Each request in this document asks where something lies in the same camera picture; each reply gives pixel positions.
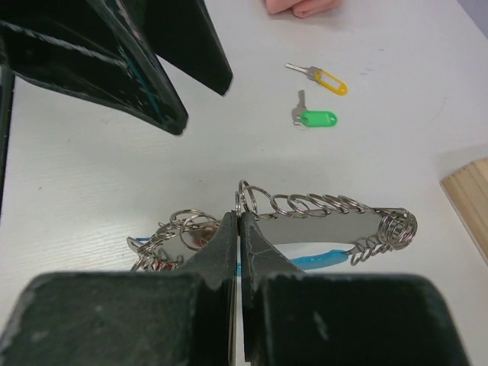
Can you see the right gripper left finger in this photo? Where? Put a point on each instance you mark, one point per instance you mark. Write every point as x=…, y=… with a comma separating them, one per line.
x=181, y=317

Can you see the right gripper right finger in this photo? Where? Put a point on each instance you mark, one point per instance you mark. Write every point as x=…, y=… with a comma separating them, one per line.
x=294, y=318

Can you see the yellow tag key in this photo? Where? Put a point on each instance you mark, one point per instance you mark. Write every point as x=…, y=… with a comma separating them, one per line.
x=322, y=78

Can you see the green tag key left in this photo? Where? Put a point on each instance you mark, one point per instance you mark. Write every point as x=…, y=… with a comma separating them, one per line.
x=303, y=117

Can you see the metal keyring plate with keys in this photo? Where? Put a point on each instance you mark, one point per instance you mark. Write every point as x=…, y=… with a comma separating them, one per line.
x=284, y=219

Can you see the pink folded towel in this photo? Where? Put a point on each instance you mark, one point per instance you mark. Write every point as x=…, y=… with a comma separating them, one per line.
x=301, y=8

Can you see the wooden rack stand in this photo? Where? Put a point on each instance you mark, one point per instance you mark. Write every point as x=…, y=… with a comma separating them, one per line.
x=467, y=192

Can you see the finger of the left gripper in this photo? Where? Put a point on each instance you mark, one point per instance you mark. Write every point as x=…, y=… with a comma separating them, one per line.
x=90, y=50
x=182, y=33

